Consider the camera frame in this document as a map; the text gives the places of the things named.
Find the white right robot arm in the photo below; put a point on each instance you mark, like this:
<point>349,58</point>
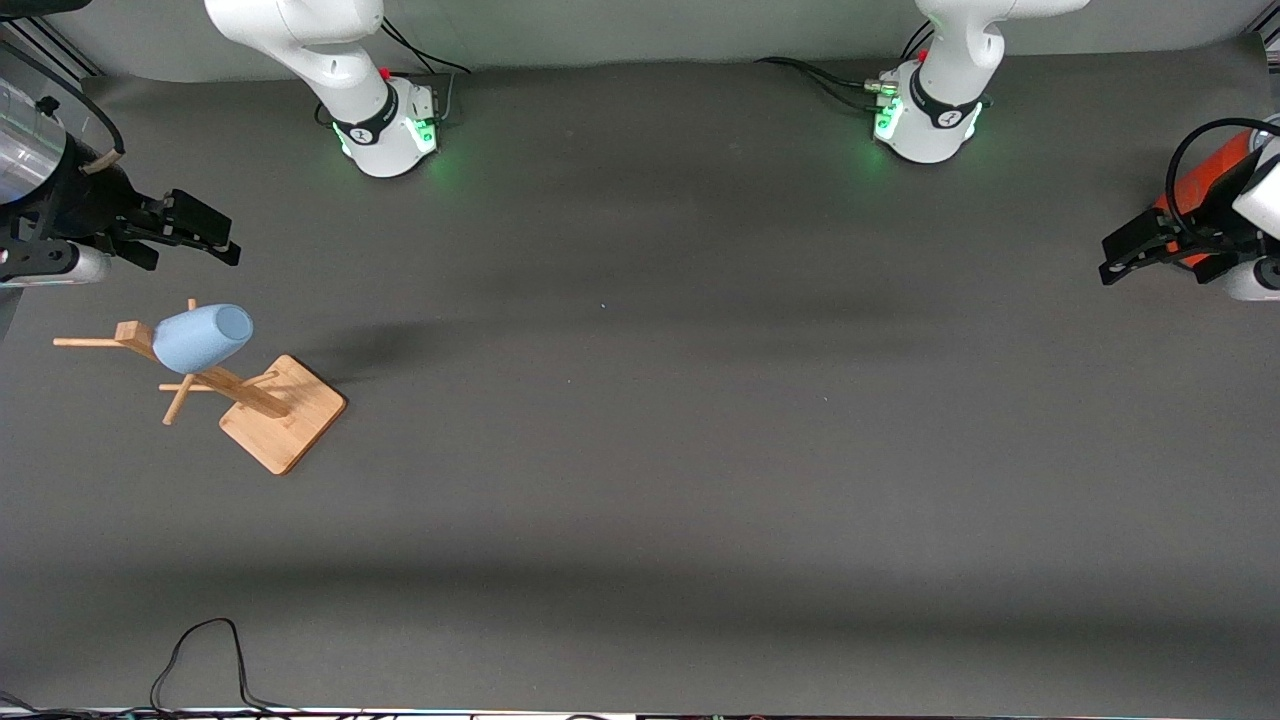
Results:
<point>345,60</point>

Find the wooden cup rack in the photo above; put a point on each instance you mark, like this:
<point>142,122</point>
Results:
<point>285,415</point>

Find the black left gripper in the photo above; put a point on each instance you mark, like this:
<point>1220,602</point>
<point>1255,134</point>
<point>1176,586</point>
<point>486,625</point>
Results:
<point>1196,237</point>

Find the orange gripper mount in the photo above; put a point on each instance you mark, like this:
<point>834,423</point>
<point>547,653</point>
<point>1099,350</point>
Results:
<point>1205,175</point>

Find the aluminium frame rail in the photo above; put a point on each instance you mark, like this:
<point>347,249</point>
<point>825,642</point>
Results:
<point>50,48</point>
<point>1265,38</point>

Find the dark grey table mat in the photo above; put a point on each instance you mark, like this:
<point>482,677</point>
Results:
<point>640,450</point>

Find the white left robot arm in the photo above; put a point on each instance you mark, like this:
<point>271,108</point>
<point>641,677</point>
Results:
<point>945,80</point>

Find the light blue cup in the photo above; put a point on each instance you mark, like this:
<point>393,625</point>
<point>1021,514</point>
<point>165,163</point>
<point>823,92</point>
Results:
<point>200,340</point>

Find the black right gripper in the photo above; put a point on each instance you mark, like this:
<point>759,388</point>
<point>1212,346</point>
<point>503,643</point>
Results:
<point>84,205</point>

